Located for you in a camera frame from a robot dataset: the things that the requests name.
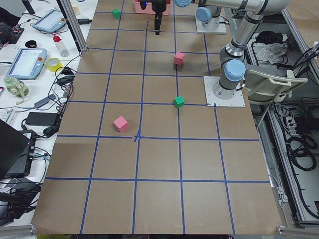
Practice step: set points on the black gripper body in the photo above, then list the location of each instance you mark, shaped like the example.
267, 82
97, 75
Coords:
158, 7

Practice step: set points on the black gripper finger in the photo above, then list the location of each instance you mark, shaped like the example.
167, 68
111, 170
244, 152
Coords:
157, 23

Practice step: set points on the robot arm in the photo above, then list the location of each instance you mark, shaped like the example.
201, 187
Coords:
232, 55
206, 13

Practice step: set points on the pink cube near arm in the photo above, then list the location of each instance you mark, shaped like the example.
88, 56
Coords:
121, 124

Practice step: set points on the green cube far right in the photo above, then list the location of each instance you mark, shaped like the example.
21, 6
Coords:
116, 13

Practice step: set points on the green cube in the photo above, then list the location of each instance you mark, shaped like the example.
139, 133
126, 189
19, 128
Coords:
116, 13
179, 101

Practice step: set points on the pink cube centre front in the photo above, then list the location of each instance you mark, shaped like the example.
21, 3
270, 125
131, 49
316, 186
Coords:
179, 58

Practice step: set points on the green cube front left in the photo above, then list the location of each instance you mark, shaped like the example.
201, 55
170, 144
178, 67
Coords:
179, 101

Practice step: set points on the red capped squeeze bottle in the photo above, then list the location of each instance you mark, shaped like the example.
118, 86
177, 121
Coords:
60, 46

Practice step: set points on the teach pendant far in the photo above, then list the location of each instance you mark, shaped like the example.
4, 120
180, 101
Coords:
51, 22

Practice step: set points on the teach pendant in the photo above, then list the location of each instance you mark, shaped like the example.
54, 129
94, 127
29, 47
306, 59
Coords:
28, 63
51, 22

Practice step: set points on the yellow tape roll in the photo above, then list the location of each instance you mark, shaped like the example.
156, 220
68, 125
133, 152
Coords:
53, 64

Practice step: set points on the beige chair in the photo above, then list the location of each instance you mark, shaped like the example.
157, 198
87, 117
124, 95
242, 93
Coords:
264, 86

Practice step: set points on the black round container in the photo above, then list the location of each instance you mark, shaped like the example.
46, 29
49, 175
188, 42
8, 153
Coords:
31, 44

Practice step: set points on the teach pendant near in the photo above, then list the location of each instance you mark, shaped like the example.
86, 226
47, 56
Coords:
28, 63

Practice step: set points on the green water bottle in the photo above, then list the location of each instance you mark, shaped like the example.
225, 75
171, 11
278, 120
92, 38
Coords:
17, 88

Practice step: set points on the black laptop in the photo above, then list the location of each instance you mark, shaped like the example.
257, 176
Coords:
16, 148

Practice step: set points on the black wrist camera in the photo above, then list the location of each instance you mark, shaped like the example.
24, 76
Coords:
143, 4

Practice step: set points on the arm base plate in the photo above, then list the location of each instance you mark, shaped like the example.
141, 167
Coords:
214, 26
216, 96

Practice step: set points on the aluminium frame post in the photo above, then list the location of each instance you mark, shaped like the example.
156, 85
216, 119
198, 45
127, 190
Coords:
72, 22

